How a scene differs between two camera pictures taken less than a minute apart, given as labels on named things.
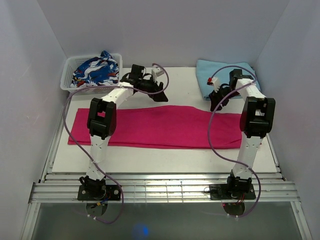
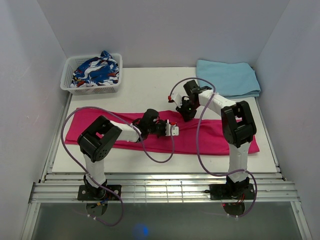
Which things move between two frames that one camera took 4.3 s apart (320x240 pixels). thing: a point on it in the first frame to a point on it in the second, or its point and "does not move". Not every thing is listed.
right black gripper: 215,99 to 187,117
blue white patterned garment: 100,70 does not move
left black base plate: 98,192 does not move
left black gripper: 159,97 to 163,123
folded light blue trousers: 207,69 does not move
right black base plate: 220,192 does not move
